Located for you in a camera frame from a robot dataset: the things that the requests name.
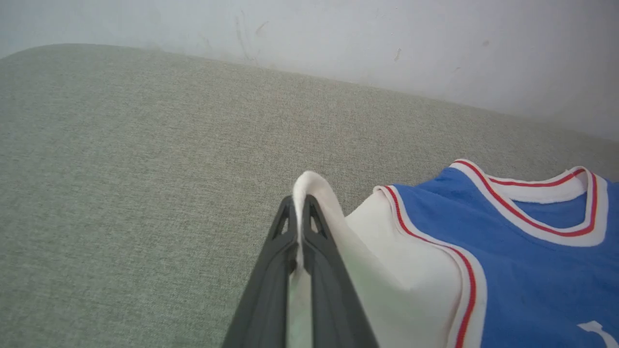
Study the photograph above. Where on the blue and white basketball jersey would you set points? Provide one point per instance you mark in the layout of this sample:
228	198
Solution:
522	280

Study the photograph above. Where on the grey fabric sofa cushion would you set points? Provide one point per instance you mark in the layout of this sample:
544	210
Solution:
121	169

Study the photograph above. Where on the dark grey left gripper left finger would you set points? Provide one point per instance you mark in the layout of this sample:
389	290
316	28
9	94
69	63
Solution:
268	295

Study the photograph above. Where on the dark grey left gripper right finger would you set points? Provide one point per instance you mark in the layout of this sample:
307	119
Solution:
333	299

